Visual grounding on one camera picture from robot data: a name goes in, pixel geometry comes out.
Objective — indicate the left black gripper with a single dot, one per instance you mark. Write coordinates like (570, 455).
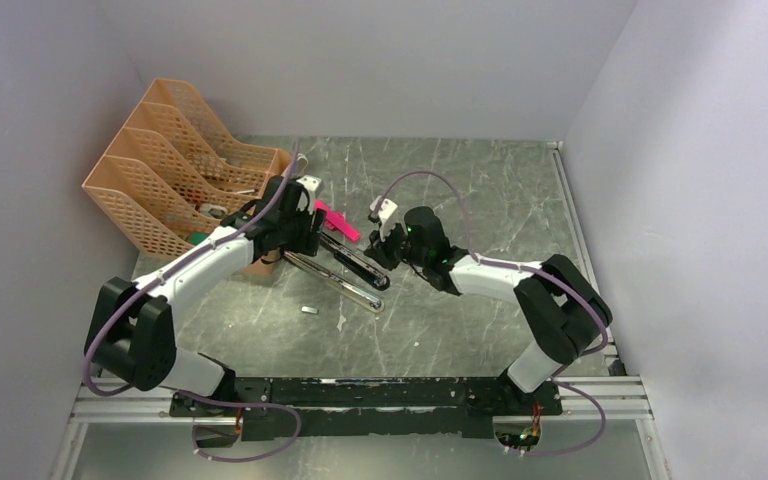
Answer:
(308, 242)

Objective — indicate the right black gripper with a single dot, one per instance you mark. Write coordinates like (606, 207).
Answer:
(379, 250)

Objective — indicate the pink plastic staple remover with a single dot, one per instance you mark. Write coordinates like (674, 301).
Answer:
(336, 221)

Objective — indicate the beige black stapler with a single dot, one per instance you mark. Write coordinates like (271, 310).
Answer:
(336, 282)

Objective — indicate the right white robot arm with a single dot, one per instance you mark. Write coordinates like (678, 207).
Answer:
(562, 309)

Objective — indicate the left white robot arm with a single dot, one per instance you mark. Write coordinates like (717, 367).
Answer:
(132, 331)

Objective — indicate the grey white device in organizer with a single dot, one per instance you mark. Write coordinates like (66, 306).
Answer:
(301, 164)

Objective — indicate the silver tape dispenser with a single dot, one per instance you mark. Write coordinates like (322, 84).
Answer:
(213, 211)

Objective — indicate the green round object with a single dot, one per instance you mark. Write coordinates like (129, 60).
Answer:
(196, 238)

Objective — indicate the orange mesh file organizer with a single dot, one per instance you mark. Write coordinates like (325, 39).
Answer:
(172, 154)

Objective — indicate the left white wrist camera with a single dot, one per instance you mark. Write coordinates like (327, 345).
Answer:
(311, 188)

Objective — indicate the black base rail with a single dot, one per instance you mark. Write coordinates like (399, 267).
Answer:
(317, 407)

